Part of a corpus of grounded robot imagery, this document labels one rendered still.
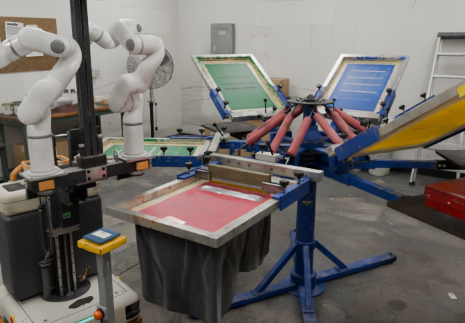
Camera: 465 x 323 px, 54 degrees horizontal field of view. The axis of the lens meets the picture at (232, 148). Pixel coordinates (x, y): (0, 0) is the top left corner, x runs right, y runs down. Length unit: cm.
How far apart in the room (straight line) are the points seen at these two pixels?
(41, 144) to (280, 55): 509
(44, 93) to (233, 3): 547
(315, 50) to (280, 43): 54
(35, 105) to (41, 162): 26
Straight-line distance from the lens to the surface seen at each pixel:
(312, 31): 651
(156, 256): 206
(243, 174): 224
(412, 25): 611
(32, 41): 192
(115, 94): 213
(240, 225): 179
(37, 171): 206
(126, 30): 207
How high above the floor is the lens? 169
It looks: 14 degrees down
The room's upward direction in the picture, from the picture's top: straight up
